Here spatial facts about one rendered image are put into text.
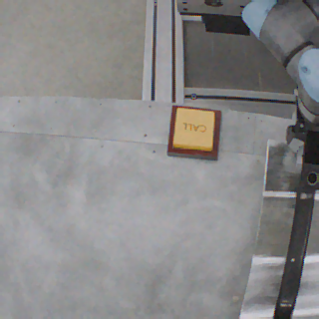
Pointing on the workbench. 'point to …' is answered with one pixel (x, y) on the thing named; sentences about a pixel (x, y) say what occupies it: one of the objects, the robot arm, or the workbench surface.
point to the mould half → (263, 257)
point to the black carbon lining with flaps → (286, 301)
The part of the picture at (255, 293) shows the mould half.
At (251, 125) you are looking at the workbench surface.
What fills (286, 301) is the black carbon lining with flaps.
